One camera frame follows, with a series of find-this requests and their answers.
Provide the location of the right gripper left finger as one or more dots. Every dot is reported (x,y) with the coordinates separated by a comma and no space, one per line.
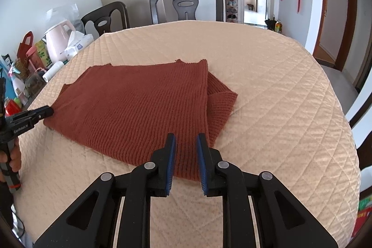
(114,211)

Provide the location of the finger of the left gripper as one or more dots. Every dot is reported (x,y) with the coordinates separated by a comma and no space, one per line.
(21,126)
(25,114)

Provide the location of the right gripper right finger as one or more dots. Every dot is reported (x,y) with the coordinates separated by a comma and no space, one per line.
(258,210)

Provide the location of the rust red knit sweater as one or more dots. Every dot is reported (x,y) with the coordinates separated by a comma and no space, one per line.
(126,112)

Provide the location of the person's left hand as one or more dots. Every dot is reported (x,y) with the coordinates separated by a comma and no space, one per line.
(15,156)

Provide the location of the red container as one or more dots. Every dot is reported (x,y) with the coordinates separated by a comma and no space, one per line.
(11,107)

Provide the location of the white paper roll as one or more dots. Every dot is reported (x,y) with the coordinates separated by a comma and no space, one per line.
(53,71)

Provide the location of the white spray bottle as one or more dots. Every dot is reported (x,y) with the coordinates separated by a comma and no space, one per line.
(18,86)

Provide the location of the green snack packet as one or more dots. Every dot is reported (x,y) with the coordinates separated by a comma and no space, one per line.
(43,53)

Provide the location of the red paper bag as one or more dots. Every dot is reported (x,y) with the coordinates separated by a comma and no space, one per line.
(24,46)

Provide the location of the pink electric kettle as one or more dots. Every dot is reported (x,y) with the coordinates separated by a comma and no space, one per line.
(57,38)

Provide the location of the white tissue pack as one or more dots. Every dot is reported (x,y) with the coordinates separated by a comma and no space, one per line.
(76,43)

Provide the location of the red box on floor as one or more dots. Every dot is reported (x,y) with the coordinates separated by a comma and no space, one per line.
(364,211)

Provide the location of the beige quilted table cover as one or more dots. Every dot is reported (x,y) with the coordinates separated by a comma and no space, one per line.
(286,120)

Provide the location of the black chair left back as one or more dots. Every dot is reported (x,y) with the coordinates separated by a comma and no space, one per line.
(102,17)

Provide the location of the black chair right side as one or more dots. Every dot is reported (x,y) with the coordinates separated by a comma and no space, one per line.
(362,137)

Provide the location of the shoe rack shelf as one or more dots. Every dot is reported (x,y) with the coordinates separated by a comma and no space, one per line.
(231,11)

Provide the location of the brown wooden door frame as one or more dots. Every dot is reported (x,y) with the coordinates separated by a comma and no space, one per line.
(336,31)

